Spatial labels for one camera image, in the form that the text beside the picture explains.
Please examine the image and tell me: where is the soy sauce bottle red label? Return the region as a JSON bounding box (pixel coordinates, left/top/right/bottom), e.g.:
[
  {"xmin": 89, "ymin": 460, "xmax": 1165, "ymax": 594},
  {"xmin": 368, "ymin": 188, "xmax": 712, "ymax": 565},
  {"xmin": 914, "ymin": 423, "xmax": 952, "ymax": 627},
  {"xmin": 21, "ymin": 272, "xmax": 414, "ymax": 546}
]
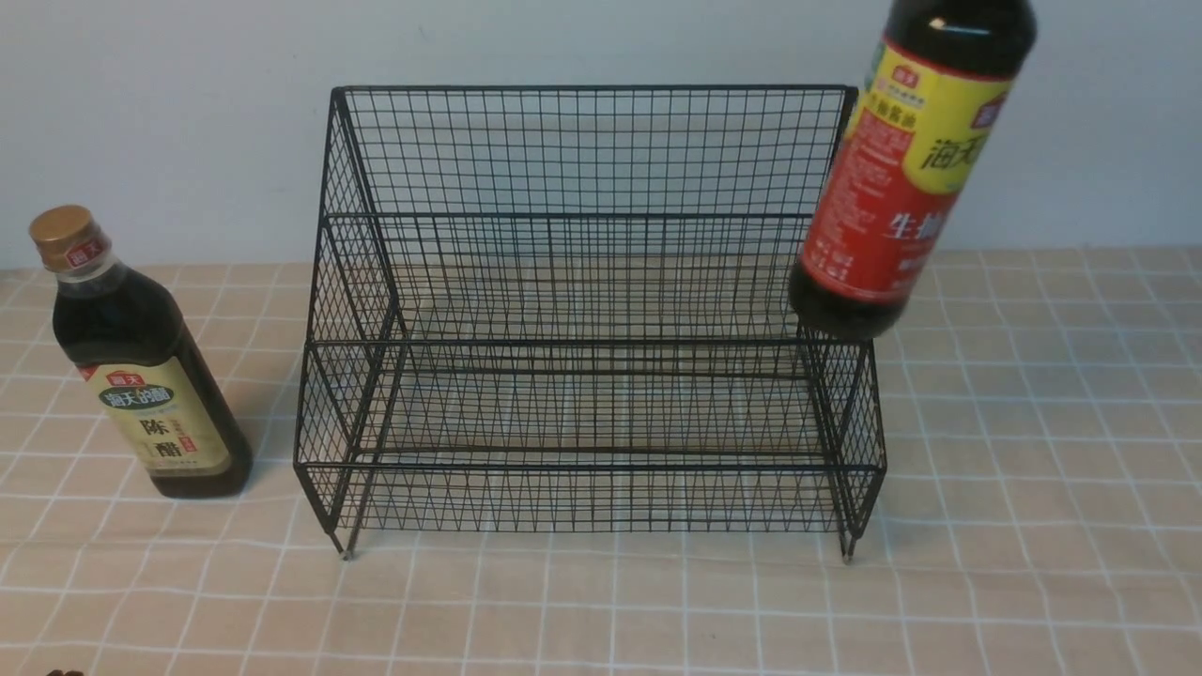
[{"xmin": 789, "ymin": 1, "xmax": 1039, "ymax": 340}]

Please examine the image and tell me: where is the vinegar bottle with gold cap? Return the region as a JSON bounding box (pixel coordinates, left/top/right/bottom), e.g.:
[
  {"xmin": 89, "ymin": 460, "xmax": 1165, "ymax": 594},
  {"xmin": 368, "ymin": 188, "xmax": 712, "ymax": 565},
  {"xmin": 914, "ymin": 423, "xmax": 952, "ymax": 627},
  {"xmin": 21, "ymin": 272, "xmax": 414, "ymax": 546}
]
[{"xmin": 29, "ymin": 204, "xmax": 254, "ymax": 499}]

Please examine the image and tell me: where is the checkered beige tablecloth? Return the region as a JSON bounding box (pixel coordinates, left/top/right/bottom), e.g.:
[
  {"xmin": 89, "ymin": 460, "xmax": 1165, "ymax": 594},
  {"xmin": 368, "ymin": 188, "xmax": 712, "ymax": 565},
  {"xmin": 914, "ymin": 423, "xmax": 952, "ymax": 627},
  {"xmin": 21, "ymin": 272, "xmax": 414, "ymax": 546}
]
[{"xmin": 1, "ymin": 248, "xmax": 1200, "ymax": 675}]

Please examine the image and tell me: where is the black wire mesh rack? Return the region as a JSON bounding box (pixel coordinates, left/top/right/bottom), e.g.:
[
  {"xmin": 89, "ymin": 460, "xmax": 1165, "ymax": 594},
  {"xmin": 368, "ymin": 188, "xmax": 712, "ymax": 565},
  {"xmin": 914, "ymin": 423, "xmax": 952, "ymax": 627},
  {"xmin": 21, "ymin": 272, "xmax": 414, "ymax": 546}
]
[{"xmin": 293, "ymin": 84, "xmax": 887, "ymax": 561}]

